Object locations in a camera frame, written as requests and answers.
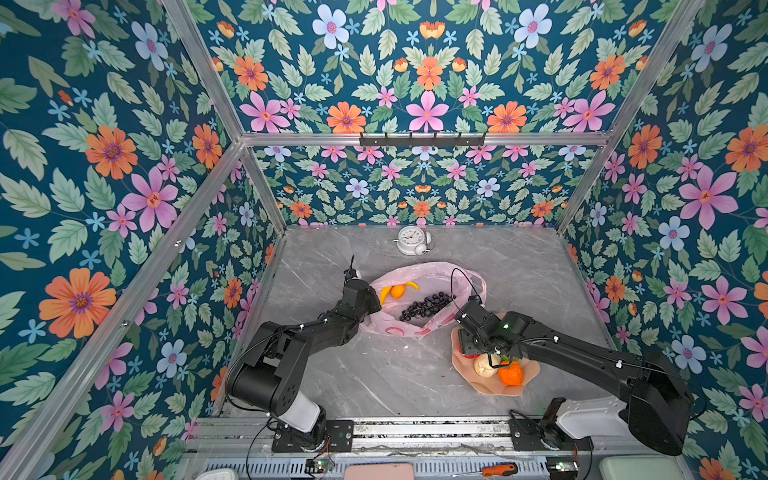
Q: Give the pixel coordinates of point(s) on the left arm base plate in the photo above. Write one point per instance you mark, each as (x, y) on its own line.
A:
(335, 436)

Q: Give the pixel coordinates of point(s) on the white object front left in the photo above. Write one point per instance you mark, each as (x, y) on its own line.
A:
(219, 474)

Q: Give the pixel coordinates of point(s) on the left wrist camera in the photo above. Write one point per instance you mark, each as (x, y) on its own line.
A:
(350, 274)

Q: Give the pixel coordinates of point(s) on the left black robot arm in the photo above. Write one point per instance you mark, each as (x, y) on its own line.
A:
(269, 373)

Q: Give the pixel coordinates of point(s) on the white alarm clock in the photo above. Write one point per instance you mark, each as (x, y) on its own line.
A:
(413, 241)

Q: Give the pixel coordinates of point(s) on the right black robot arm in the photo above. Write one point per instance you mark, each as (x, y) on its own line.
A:
(658, 403)

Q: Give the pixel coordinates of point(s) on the fake red apple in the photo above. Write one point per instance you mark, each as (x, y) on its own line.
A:
(457, 347)

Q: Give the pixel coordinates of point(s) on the pink plastic bag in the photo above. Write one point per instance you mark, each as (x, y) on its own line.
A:
(422, 298)

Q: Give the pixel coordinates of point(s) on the small circuit board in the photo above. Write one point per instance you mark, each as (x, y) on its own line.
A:
(560, 469)
(314, 467)

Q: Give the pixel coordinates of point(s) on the pink flower-shaped bowl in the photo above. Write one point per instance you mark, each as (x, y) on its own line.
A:
(492, 386)

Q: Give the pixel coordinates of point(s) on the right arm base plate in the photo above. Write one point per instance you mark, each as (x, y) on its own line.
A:
(532, 433)

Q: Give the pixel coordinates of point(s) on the fake black grapes bunch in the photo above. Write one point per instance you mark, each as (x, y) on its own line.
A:
(426, 308)

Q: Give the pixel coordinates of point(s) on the pink box front edge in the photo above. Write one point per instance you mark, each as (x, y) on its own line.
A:
(384, 471)

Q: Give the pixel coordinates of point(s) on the small circuit board right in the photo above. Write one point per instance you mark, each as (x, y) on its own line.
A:
(560, 469)

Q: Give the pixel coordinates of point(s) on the small circuit board left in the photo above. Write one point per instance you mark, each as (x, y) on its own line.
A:
(314, 467)

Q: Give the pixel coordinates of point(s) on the orange handled screwdriver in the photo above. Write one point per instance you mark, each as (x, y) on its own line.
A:
(498, 470)

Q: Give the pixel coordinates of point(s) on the pale green box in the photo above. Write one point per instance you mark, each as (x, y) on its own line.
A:
(640, 468)

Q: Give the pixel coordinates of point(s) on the black hook rail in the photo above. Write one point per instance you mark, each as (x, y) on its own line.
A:
(407, 140)

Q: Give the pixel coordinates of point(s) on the fake persimmon orange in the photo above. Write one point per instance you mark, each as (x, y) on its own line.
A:
(511, 374)

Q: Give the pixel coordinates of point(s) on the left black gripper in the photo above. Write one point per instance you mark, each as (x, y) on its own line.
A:
(369, 295)

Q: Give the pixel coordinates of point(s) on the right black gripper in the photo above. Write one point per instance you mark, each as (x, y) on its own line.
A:
(466, 348)

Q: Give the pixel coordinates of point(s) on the fake yellow banana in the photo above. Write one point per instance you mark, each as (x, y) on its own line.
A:
(385, 292)

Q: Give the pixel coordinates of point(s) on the fake beige pear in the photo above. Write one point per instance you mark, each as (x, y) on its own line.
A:
(482, 365)

